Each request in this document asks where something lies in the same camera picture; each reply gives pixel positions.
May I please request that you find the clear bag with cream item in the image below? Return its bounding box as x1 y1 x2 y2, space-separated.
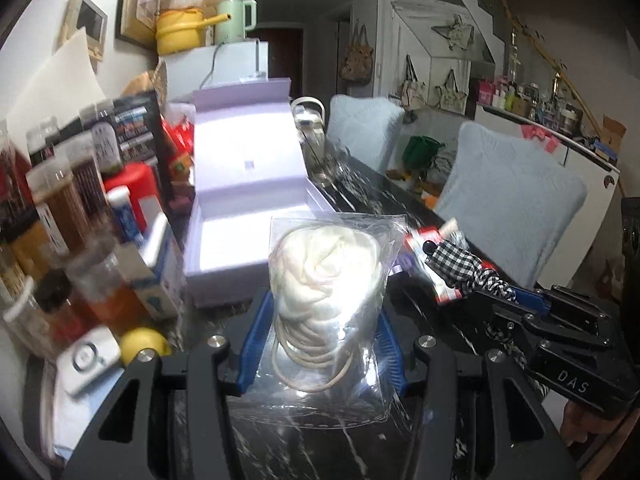
245 212 407 426

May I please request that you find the black white checkered scrunchie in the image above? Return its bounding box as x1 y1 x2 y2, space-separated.
422 240 515 302

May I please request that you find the red white noodle packet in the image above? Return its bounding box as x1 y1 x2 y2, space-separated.
398 219 485 306

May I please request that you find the checkered cloth doll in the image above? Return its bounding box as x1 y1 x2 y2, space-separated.
438 218 470 250

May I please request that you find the near light blue chair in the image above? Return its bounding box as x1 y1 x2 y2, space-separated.
435 122 588 288

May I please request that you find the light blue chair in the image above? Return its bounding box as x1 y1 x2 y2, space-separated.
435 122 588 288
326 94 405 174

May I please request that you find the yellow lemon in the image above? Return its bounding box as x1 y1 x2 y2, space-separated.
119 327 172 366

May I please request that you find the lavender gift box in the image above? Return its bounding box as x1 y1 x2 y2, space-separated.
183 78 332 308

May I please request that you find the glass mug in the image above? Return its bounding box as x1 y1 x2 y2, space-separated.
308 138 350 188

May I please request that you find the red plastic container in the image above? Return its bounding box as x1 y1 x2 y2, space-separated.
104 162 163 233

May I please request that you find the white glass teapot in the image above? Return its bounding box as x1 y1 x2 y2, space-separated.
291 96 326 164

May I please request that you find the far light blue chair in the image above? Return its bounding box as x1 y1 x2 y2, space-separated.
326 94 405 174

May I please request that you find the black product box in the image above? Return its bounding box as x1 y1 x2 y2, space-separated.
112 89 175 201

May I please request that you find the white refrigerator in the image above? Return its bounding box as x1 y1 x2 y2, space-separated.
162 39 269 106

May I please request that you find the hanging tote bag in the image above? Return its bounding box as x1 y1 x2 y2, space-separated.
338 23 374 86

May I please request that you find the brown door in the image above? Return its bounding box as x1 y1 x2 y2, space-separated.
248 28 304 99

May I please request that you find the yellow pot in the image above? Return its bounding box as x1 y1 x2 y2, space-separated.
155 8 231 56

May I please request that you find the green electric kettle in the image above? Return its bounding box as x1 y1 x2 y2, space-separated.
214 0 257 44

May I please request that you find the framed picture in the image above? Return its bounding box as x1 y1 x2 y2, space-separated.
115 0 160 51

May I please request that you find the wall intercom screen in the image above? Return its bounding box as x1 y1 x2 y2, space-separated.
58 0 107 62

